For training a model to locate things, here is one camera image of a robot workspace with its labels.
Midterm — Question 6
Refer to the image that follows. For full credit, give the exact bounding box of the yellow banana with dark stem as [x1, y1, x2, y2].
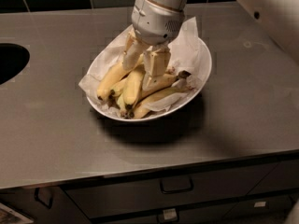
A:
[140, 71, 191, 99]

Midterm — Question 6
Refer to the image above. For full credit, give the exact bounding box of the white oval bowl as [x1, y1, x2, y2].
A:
[79, 25, 212, 122]

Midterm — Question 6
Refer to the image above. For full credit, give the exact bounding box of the short yellow banana bottom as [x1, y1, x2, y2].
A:
[117, 94, 127, 118]

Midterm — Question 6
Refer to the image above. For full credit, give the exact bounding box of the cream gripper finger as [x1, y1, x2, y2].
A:
[142, 47, 171, 91]
[122, 28, 150, 70]

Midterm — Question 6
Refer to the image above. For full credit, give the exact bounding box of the small yellow banana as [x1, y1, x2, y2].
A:
[110, 78, 126, 97]

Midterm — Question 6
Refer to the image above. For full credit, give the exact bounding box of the white paper liner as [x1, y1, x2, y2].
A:
[79, 18, 211, 122]

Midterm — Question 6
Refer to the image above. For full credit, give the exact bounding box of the grey cabinet door left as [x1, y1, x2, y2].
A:
[0, 187, 91, 224]

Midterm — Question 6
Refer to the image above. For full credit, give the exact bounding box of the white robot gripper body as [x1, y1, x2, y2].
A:
[132, 0, 184, 46]

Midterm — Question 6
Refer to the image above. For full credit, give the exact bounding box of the lower grey drawer with label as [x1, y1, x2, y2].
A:
[91, 203, 235, 224]

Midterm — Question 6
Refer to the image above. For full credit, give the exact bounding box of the lower right drawer with label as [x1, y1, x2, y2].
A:
[223, 193, 294, 219]

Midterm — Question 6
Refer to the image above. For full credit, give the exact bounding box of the dark round sink opening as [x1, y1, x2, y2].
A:
[0, 43, 30, 84]

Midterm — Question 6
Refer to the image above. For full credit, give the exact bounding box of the grey drawer with handle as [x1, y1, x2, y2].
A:
[66, 163, 275, 218]

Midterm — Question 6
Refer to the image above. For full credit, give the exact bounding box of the grey drawer right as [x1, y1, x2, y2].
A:
[249, 160, 299, 195]

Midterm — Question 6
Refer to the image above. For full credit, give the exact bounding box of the long yellow banana left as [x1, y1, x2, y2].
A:
[96, 55, 143, 101]

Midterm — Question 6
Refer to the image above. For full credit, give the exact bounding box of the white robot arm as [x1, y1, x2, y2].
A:
[122, 0, 299, 70]

